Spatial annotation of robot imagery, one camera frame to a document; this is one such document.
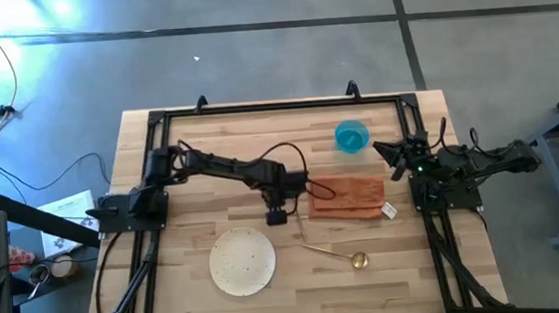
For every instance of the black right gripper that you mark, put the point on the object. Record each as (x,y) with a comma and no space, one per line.
(419,158)

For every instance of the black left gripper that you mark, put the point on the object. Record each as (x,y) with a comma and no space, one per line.
(276,212)

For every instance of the blue translucent cup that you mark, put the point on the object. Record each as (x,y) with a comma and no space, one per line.
(352,138)

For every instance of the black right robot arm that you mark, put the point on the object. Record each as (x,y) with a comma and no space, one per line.
(504,156)

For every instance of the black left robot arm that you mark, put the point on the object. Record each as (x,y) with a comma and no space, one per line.
(220,166)

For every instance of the white napkin tag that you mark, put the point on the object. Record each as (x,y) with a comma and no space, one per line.
(389,210)

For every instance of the orange folded cloth napkin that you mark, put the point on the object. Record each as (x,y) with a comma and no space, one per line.
(352,196)

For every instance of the white speckled ceramic plate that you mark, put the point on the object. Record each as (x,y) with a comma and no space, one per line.
(243,262)

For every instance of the gold spoon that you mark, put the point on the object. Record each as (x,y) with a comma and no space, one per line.
(360,260)

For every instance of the white paper booklet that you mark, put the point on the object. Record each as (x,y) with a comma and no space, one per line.
(68,208)

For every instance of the beige mug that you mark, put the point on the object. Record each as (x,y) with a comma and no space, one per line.
(63,267)

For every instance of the black desk bar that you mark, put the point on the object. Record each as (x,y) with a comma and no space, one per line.
(39,218)

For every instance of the metal cup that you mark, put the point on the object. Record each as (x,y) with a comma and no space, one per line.
(39,275)

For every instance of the red patterned item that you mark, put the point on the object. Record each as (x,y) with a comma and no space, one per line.
(20,258)

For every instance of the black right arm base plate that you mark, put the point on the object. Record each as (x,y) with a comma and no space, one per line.
(455,201)

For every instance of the black frame hook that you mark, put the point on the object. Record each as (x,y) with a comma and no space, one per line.
(201,104)
(352,90)

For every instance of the black aluminium table frame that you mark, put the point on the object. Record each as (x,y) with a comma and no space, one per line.
(280,106)

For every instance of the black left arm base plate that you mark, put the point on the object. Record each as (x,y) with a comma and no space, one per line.
(114,214)

